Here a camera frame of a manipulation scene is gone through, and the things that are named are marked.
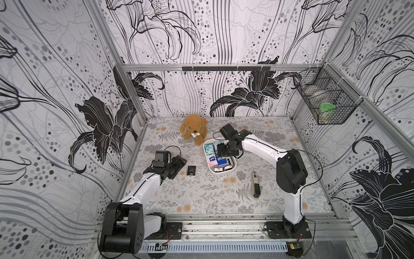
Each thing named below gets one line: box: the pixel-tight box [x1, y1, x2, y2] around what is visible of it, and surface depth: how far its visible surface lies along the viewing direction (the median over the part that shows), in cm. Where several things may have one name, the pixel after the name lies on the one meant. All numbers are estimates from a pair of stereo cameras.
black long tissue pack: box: [224, 157, 234, 171], surface depth 92 cm
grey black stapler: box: [251, 171, 261, 200], surface depth 84 cm
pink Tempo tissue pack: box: [207, 153, 219, 167], surface depth 92 cm
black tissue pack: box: [186, 165, 197, 176], surface depth 92 cm
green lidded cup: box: [318, 102, 337, 124], surface depth 81 cm
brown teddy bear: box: [179, 113, 208, 147], surface depth 97 cm
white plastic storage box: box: [202, 137, 237, 175], surface depth 92 cm
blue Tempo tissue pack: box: [216, 158, 228, 168], surface depth 92 cm
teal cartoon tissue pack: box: [204, 142, 215, 156], surface depth 97 cm
